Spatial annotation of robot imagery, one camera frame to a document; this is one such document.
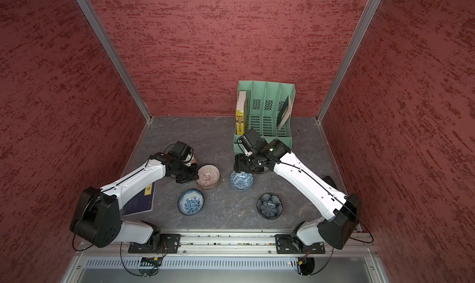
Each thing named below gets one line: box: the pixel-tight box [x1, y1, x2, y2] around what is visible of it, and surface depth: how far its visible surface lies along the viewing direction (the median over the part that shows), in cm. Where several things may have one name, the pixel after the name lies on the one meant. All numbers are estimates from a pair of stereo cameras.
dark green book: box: [276, 95, 292, 130], surface depth 108 cm
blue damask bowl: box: [229, 171, 255, 191], surface depth 92 cm
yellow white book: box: [235, 90, 247, 136], surface depth 94 cm
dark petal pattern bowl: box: [256, 192, 283, 220], surface depth 83 cm
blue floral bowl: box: [177, 189, 205, 216], surface depth 85 cm
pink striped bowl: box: [196, 164, 221, 190], surface depth 89 cm
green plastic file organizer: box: [233, 80, 296, 154], surface depth 111 cm
